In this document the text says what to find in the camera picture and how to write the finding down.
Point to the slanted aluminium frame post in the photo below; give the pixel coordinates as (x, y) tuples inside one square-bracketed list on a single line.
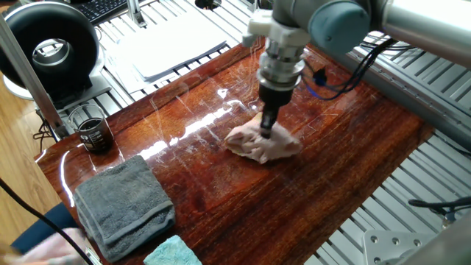
[(29, 73)]

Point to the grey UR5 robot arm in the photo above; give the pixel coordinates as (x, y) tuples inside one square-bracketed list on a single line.
[(338, 22)]

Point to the white paper sheets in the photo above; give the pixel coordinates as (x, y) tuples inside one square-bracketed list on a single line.
[(173, 48)]

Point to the grey folded towel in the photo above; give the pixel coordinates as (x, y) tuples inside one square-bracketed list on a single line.
[(123, 208)]

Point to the turquoise fluffy cloth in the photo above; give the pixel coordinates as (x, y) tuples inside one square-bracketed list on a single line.
[(171, 254)]

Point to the small aluminium bracket post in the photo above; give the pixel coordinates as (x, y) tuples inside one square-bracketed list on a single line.
[(136, 14)]

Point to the glass beaker with dark liquid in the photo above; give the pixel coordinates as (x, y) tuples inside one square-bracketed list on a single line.
[(93, 134)]

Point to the black computer keyboard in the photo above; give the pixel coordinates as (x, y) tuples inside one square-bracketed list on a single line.
[(101, 8)]

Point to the pale pink cleaning cloth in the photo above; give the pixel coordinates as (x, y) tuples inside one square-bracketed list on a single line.
[(257, 147)]

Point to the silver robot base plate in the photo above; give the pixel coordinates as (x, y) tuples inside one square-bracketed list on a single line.
[(390, 246)]

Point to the black round duct fan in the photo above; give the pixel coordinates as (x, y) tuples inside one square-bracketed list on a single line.
[(22, 40)]

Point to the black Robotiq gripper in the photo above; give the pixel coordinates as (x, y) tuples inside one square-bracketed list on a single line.
[(276, 98)]

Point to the person's dark blue clothing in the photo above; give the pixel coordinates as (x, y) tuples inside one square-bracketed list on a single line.
[(40, 228)]

